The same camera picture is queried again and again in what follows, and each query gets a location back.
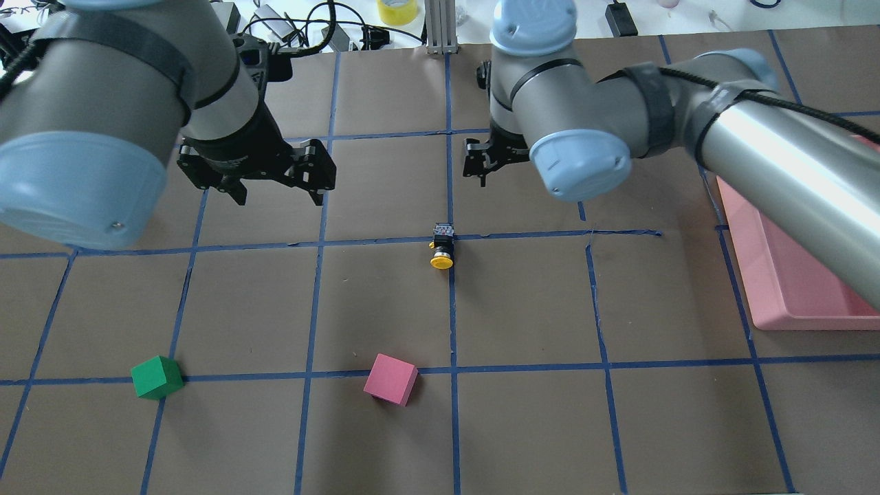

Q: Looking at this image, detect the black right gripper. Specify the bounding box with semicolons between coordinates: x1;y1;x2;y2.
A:
462;60;530;188

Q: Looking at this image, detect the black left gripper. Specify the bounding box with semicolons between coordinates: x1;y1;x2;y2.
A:
178;103;337;207

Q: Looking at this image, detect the yellow push button switch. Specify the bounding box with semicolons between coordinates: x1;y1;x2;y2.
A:
428;223;455;270

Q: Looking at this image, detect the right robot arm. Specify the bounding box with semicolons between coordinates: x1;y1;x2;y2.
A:
463;1;879;307

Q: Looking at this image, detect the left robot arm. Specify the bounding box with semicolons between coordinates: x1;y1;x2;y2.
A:
1;1;337;250

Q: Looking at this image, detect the yellow tape roll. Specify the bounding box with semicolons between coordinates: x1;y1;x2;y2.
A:
376;0;419;26

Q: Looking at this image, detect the black power brick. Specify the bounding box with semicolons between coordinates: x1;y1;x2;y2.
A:
604;1;639;38

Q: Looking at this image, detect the green cube near base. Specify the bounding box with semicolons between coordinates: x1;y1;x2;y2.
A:
130;356;184;401

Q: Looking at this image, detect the pink cube centre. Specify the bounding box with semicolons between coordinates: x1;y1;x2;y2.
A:
362;353;419;406

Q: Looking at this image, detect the pink plastic tray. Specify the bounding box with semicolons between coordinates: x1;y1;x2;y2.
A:
705;137;878;330

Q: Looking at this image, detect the aluminium frame post right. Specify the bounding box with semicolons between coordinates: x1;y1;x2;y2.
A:
424;0;459;54

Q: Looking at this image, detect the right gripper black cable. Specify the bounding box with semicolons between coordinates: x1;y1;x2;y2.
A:
660;63;880;146

